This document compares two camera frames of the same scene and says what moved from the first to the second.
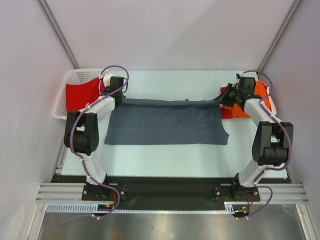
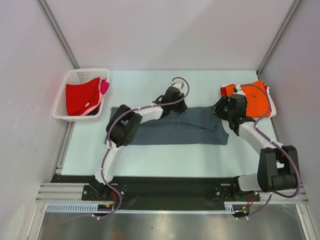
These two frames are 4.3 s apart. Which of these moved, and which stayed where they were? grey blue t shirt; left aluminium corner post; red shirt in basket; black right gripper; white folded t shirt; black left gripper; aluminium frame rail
Moved: grey blue t shirt; black left gripper; black right gripper
Stayed: red shirt in basket; aluminium frame rail; left aluminium corner post; white folded t shirt
